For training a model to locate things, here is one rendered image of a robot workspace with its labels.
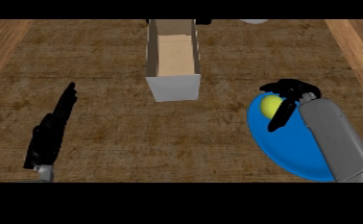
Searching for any blue plate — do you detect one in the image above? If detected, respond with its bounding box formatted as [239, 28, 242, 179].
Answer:
[245, 90, 338, 183]

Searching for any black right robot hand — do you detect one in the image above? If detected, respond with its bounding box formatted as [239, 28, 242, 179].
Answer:
[258, 78, 323, 133]

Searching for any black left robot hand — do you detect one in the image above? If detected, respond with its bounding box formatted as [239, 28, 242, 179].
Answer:
[22, 81, 79, 171]

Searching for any pale grey object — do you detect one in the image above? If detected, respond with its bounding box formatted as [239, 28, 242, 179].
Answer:
[237, 18, 270, 25]

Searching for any open cardboard box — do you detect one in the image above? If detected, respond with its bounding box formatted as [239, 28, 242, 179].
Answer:
[143, 18, 202, 103]

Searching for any yellow-green pear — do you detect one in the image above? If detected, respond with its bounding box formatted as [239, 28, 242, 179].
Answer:
[259, 94, 285, 120]

